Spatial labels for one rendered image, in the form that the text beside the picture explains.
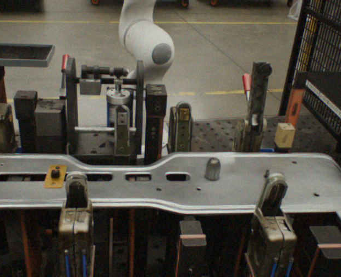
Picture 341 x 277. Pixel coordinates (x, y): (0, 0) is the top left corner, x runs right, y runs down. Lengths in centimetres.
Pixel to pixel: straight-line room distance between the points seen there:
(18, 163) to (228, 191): 46
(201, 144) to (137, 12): 62
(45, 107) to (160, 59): 38
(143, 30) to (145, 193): 56
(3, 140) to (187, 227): 48
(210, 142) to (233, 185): 79
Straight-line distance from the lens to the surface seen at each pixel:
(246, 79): 111
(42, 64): 109
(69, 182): 73
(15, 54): 116
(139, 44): 123
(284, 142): 106
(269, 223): 76
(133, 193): 86
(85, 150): 107
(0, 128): 101
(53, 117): 102
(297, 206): 90
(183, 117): 100
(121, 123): 98
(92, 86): 98
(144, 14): 133
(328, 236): 88
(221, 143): 169
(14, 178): 95
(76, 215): 74
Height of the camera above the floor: 151
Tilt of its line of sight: 29 degrees down
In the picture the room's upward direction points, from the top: 4 degrees clockwise
